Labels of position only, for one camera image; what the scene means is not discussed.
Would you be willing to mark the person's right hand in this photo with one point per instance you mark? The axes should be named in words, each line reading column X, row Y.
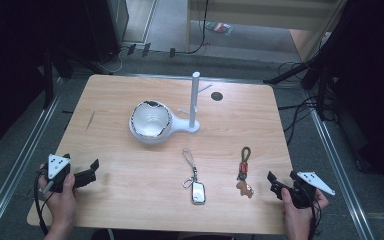
column 296, row 215

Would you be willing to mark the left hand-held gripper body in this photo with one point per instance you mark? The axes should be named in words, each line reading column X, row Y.
column 56, row 165

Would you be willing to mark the light wooden furniture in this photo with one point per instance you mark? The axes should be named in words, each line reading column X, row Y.
column 263, row 13

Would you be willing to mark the metal floor rail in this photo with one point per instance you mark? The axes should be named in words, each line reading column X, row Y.
column 340, row 176
column 20, row 160

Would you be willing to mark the black tripod stand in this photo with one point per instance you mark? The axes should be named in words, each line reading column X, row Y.
column 313, row 66

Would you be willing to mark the black cabinet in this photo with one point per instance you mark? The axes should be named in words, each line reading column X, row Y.
column 105, row 26

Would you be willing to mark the black plug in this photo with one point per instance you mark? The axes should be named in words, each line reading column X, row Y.
column 172, row 52
column 146, row 49
column 131, row 49

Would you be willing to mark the black metal stand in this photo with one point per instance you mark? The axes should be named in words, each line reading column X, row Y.
column 48, row 83

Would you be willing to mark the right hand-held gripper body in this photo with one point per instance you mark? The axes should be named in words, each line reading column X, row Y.
column 305, row 193

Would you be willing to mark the white bowl with dark rim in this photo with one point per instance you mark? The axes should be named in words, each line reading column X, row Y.
column 150, row 118

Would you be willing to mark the white key stand with pegs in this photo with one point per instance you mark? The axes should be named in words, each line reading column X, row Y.
column 193, row 103

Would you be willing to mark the dark round table grommet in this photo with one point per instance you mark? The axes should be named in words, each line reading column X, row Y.
column 216, row 96

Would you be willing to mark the colourful packet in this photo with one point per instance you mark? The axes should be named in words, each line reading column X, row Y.
column 219, row 28

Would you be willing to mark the person's left hand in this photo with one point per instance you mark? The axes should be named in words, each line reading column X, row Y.
column 61, row 206

